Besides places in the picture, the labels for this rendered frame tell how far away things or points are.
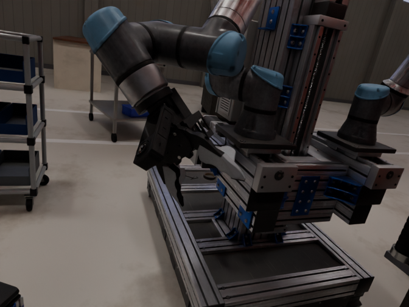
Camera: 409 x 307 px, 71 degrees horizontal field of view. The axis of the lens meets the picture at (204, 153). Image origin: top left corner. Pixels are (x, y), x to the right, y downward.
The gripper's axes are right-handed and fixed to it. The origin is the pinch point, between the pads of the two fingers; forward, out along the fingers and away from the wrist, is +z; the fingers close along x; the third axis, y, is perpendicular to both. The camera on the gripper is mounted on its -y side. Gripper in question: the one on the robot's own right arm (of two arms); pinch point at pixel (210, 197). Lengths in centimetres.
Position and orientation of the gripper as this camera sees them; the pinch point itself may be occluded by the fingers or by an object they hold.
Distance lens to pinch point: 51.1
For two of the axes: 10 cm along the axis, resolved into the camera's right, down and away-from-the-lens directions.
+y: 4.1, -4.1, 8.1
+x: -7.3, 3.9, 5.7
